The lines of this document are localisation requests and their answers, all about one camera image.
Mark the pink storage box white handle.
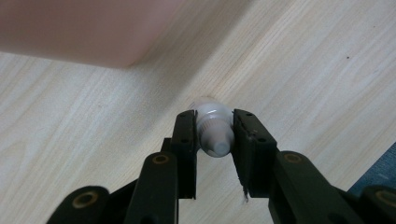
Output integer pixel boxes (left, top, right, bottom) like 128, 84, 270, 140
0, 0, 189, 70

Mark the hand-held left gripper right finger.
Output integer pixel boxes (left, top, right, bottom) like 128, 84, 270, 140
231, 108, 278, 200

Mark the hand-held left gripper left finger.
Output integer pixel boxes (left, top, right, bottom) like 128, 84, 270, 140
162, 109, 199, 201

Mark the small white bottle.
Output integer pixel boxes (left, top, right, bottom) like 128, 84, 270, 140
188, 96, 235, 159

